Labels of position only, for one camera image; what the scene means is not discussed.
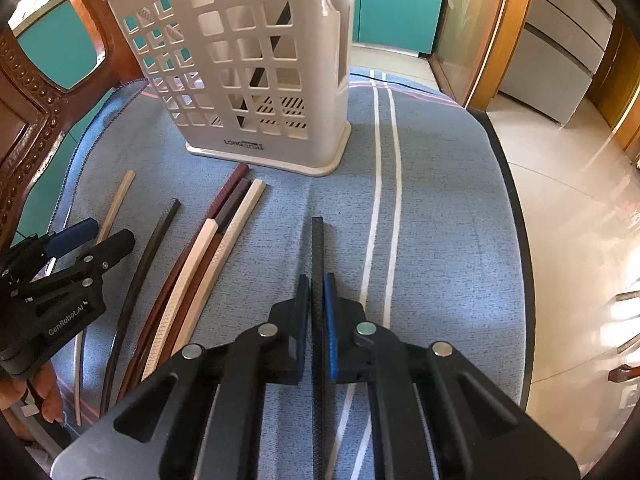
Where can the teal base cabinets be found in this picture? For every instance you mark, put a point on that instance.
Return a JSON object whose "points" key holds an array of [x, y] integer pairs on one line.
{"points": [[395, 0]]}

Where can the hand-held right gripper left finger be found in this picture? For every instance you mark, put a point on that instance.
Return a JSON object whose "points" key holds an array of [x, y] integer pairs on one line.
{"points": [[295, 340]]}

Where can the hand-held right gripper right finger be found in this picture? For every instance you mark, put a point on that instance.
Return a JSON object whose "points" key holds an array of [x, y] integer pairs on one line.
{"points": [[331, 340]]}

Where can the wood-framed glass sliding door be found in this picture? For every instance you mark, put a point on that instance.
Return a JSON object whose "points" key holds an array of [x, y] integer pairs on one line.
{"points": [[470, 25]]}

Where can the wooden door frame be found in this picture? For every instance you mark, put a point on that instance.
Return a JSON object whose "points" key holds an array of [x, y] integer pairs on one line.
{"points": [[620, 90]]}

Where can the black chopstick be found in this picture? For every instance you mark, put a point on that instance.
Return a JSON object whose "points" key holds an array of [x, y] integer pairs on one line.
{"points": [[150, 250], [282, 19], [317, 250]]}

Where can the carved wooden chair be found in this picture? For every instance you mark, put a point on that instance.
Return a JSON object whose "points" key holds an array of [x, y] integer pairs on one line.
{"points": [[30, 125]]}

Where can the dark red chopstick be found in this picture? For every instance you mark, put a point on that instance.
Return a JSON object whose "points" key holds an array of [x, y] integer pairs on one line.
{"points": [[232, 185]]}

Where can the dark brown chopstick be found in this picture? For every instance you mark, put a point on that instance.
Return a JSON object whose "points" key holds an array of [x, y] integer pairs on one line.
{"points": [[235, 200]]}

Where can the white plastic utensil basket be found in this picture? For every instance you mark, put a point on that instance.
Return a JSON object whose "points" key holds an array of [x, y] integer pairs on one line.
{"points": [[290, 152]]}

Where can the person's left hand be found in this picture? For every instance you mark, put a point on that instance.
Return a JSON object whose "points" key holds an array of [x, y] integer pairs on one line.
{"points": [[47, 395]]}

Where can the grey refrigerator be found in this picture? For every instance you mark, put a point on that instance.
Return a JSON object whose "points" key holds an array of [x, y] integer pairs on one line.
{"points": [[555, 50]]}

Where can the blue striped tablecloth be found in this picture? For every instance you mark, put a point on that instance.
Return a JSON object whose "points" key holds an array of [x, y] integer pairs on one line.
{"points": [[440, 210]]}

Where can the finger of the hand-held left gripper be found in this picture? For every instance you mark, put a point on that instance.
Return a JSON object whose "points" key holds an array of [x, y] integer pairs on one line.
{"points": [[115, 247], [75, 235]]}

